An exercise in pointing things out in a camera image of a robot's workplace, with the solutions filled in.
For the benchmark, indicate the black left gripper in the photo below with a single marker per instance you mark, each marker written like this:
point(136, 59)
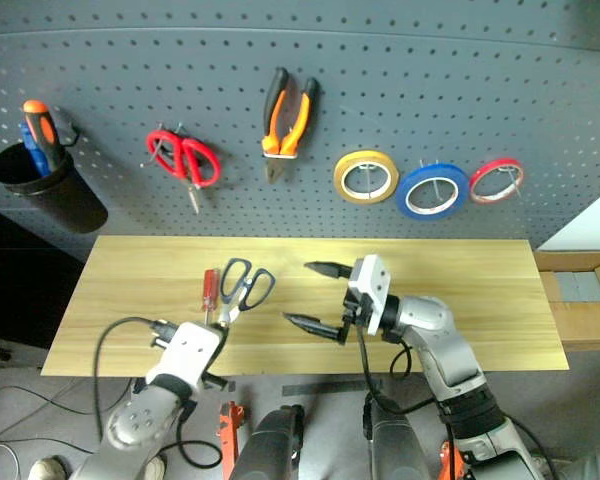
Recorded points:
point(222, 337)

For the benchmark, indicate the metal pegboard hook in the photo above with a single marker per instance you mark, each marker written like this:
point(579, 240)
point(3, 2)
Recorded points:
point(366, 175)
point(177, 131)
point(436, 192)
point(516, 185)

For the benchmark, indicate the white shoe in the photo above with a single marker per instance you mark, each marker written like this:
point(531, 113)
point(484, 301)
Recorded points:
point(47, 469)
point(156, 467)

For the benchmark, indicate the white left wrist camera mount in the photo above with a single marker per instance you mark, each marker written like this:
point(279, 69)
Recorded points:
point(190, 350)

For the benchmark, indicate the red tape roll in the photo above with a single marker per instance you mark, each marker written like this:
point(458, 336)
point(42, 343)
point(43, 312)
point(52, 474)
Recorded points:
point(472, 182)

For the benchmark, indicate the orange metal bracket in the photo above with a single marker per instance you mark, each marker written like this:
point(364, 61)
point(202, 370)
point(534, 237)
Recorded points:
point(230, 430)
point(452, 462)

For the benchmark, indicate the orange black pliers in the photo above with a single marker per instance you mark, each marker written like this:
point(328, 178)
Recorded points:
point(280, 145)

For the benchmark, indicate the blue tape roll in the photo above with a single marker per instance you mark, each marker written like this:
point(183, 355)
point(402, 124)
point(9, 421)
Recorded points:
point(403, 192)

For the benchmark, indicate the grey metal pegboard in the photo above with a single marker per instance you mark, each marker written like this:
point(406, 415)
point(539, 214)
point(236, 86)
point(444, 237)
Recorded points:
point(430, 90)

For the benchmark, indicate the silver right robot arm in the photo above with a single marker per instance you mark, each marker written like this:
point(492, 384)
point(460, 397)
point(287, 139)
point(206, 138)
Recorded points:
point(430, 320)

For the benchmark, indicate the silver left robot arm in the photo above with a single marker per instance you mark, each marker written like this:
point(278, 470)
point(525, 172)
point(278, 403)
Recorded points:
point(135, 425)

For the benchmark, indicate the yellow tape roll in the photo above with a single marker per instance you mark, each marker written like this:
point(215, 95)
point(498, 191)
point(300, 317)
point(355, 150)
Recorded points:
point(338, 177)

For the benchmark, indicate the dark rounded grey shape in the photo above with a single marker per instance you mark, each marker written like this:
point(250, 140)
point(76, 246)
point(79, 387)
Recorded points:
point(265, 445)
point(395, 445)

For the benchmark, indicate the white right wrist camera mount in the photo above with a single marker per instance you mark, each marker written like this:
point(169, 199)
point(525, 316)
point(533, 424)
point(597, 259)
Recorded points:
point(375, 285)

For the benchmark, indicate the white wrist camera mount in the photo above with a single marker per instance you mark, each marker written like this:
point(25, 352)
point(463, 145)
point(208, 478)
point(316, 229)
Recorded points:
point(190, 350)
point(375, 285)

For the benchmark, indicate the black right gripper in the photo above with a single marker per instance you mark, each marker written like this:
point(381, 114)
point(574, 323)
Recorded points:
point(355, 312)

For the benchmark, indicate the brown cardboard box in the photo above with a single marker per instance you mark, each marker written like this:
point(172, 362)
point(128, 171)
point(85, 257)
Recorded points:
point(585, 325)

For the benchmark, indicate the black plastic cup holder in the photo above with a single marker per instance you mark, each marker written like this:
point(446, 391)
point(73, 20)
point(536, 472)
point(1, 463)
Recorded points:
point(65, 200)

